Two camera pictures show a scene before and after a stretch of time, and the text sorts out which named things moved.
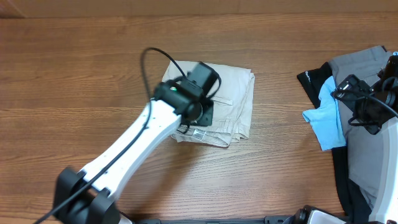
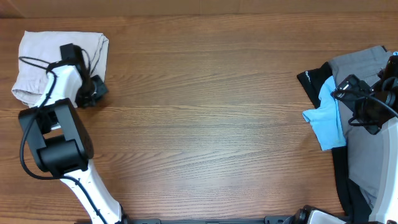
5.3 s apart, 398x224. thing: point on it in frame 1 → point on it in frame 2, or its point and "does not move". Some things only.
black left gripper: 208,117 → 82,102
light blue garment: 325,120 does not move
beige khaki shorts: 232,106 → 38,50
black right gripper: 374,124 does not move
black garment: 355,205 does not move
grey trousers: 363,146 does not move
